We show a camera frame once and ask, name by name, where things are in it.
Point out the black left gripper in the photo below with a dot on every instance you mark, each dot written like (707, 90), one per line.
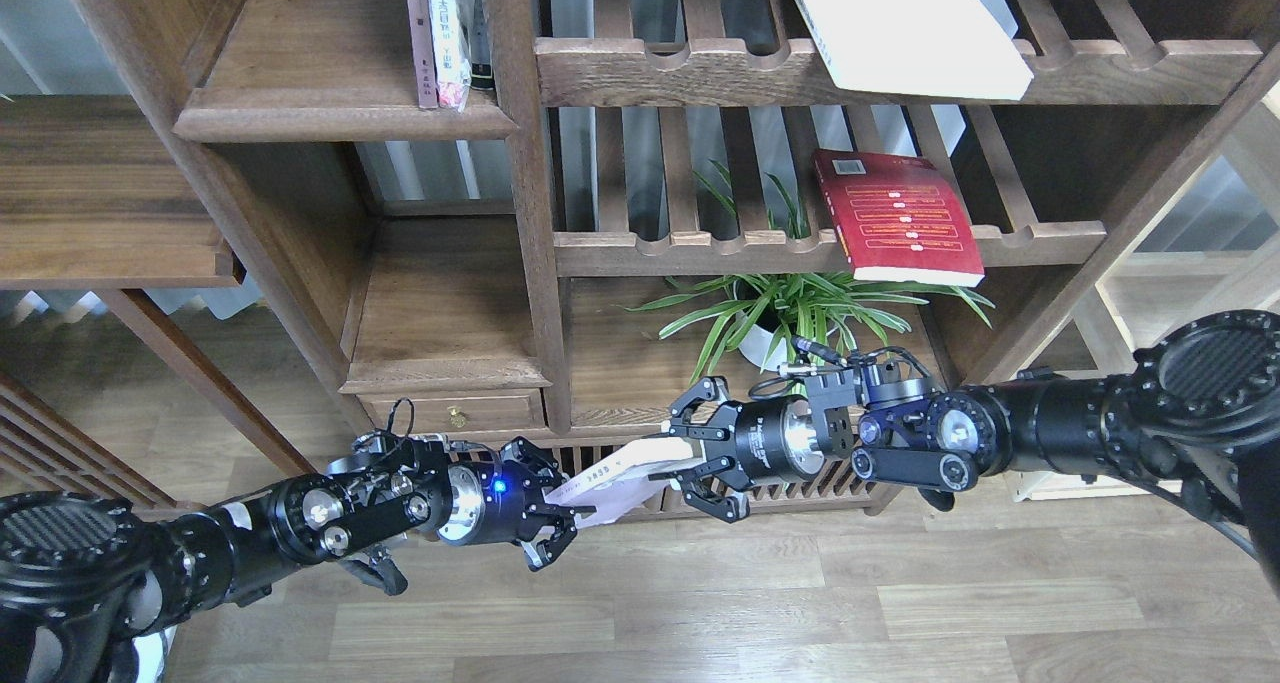
(490, 498)

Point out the lavender paperback book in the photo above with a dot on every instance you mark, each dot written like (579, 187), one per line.
(609, 489)

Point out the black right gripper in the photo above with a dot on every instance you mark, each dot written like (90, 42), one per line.
(773, 442)

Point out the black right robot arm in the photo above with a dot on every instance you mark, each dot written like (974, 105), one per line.
(1199, 408)

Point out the white book with green cover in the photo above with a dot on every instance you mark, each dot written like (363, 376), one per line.
(934, 48)

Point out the dark wooden bookshelf cabinet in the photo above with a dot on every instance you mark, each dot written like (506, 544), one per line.
(469, 258)

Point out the light wooden shelf rack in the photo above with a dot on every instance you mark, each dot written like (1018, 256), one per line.
(1213, 246)

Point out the white plant pot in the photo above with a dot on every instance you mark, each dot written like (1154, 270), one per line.
(767, 342)

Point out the red hardcover book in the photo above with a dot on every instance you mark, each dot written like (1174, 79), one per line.
(898, 219)

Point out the thin mauve upright book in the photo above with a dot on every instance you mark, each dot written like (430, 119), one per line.
(421, 37)

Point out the green spider plant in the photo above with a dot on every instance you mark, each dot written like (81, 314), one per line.
(858, 306)

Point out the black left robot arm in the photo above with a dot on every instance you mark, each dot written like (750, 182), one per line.
(81, 577)

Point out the white pink upright book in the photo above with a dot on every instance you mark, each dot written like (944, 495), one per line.
(451, 23)

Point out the dark upright book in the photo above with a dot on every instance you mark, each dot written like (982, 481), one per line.
(482, 70)

